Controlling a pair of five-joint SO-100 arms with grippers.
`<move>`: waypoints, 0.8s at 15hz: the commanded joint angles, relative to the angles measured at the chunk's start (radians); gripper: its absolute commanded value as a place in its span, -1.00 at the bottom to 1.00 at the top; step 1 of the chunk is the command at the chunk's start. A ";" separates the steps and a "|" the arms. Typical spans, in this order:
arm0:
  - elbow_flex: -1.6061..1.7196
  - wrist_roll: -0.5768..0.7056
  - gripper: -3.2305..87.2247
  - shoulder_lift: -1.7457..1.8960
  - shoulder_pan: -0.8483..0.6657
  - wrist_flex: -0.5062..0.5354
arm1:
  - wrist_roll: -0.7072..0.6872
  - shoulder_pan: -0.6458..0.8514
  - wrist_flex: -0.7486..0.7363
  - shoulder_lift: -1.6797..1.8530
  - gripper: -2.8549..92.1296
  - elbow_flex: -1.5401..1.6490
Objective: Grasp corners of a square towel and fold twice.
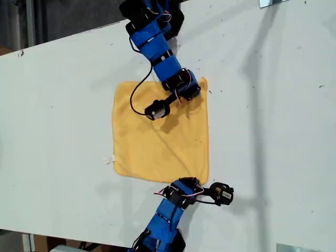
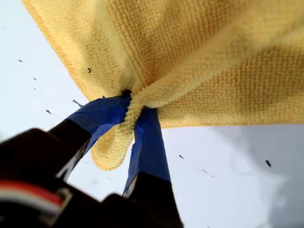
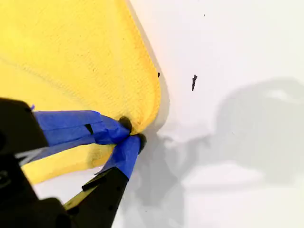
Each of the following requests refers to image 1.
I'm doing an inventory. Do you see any yellow square towel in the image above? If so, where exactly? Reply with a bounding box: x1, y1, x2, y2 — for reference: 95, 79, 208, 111
102, 76, 210, 185

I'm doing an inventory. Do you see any white table leg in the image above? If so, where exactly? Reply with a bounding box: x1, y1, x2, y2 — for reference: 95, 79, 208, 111
22, 233, 36, 252

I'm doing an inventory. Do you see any grey metal pillar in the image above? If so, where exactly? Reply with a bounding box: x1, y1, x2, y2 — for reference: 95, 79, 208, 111
25, 0, 36, 49

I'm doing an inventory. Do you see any black camera cable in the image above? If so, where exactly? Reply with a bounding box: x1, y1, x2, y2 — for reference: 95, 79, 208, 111
129, 35, 159, 116
195, 197, 222, 207

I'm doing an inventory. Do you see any black camera box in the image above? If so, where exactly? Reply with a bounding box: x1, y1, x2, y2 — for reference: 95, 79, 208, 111
209, 181, 235, 207
144, 99, 171, 122

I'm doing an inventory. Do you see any shiny metal bracket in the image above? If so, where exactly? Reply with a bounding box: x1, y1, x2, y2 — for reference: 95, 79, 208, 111
259, 0, 289, 9

